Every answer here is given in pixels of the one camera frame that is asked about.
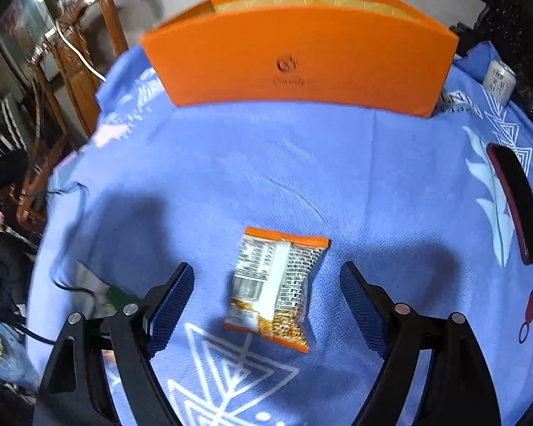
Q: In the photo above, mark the orange cardboard box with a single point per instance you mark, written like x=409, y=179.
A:
x=302, y=53

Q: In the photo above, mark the dark carved wooden furniture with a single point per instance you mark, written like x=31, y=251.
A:
x=515, y=17

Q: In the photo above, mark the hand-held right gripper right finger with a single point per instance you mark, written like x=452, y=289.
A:
x=359, y=306

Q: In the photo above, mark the red framed picture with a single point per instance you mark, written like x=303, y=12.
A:
x=17, y=31

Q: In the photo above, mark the black smartphone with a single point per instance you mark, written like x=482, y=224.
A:
x=515, y=204

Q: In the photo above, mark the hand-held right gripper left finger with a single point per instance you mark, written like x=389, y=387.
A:
x=173, y=306

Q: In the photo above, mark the carved wooden chair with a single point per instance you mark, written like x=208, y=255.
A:
x=77, y=66

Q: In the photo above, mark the red key charm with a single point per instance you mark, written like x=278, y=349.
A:
x=532, y=304

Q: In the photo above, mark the white drink can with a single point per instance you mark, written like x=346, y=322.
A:
x=499, y=82

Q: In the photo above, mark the blue printed tablecloth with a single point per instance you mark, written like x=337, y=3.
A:
x=248, y=177

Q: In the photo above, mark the white wall outlet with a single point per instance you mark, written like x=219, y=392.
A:
x=49, y=34

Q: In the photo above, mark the orange barcode snack packet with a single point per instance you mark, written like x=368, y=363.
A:
x=271, y=275

